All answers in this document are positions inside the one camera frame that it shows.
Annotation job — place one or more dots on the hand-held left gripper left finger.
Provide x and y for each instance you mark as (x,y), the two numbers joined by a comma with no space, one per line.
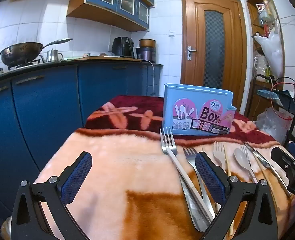
(77,175)

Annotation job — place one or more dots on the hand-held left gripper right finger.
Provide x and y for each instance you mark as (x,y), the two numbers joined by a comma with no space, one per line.
(210,177)

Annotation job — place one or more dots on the wooden chopstick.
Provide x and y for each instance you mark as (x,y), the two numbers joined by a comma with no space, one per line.
(227,162)

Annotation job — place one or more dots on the beige plastic fork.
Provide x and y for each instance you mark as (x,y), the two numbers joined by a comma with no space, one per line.
(218,152)

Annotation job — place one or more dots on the all metal fork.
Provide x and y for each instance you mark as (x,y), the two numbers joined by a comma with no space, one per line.
(190,155)

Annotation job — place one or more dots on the beige plastic spoon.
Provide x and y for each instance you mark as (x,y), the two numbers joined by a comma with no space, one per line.
(241,157)

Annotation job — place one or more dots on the blue plastic utensil box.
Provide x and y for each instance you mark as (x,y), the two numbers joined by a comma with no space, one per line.
(187,97)

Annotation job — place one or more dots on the black metal cart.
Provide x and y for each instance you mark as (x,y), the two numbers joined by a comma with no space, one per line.
(293,127)

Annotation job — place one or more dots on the clear plastic bag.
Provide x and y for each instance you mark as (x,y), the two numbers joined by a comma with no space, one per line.
(272,125)

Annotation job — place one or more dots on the peach and maroon floral blanket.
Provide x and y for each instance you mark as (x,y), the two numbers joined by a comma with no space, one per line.
(125,160)

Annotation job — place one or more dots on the blue patterned box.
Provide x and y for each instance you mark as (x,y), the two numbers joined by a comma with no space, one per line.
(267,93)

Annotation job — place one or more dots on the blue kitchen base cabinet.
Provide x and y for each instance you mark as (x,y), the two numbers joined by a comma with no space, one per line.
(50,100)

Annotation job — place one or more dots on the white plastic bag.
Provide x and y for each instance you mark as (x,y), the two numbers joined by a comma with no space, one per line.
(272,52)

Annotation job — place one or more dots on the wooden door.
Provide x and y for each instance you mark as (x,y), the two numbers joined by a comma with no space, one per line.
(195,67)

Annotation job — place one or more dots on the steel kettle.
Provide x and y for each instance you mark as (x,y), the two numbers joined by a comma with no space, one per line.
(53,56)

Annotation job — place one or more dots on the gas stove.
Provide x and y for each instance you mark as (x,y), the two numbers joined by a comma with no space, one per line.
(25,64)

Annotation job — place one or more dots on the black wok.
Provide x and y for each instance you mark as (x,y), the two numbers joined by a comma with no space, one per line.
(20,52)

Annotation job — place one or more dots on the black air fryer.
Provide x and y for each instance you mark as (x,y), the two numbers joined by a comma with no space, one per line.
(121,46)

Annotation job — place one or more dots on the dark rice cooker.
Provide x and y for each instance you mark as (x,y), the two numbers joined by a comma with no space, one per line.
(145,53)

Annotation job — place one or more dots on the copper pot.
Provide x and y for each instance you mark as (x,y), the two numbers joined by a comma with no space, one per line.
(147,43)

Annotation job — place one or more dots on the white light switch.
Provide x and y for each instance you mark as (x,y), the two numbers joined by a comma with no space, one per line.
(171,33)

